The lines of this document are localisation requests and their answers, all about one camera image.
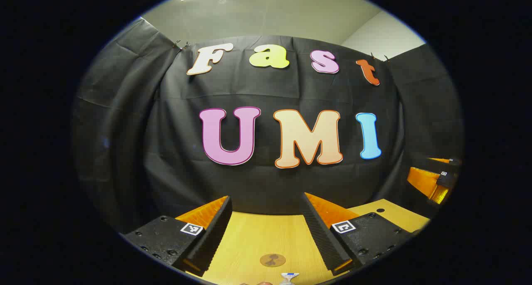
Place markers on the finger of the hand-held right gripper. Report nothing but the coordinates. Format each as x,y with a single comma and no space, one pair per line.
424,183
447,161

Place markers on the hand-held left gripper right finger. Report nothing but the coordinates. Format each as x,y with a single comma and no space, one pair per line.
320,239

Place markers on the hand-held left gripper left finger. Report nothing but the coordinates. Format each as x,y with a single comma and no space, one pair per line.
212,239

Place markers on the white toothpaste tube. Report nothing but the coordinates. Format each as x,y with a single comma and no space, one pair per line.
289,278

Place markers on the round wooden coaster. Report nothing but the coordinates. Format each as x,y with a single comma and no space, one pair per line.
272,260

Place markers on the wooden desktop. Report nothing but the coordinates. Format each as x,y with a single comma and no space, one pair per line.
257,243

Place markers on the black backdrop cloth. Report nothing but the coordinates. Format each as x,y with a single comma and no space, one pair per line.
266,185

